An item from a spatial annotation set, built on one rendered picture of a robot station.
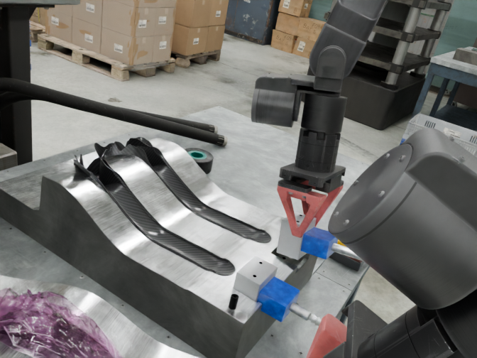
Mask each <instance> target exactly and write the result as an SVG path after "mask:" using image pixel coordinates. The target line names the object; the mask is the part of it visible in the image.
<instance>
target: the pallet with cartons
mask: <svg viewBox="0 0 477 358"><path fill-rule="evenodd" d="M228 4H229V0H177V5H176V12H175V24H174V31H173V37H172V49H171V55H172V56H175V57H177V58H176V61H175V65H176V66H179V67H183V68H188V67H189V65H190V62H192V63H196V64H199V65H203V64H207V62H206V60H207V59H210V60H214V61H219V59H220V55H221V50H220V49H221V47H222V43H223V39H224V31H225V20H226V13H227V9H228Z"/></svg>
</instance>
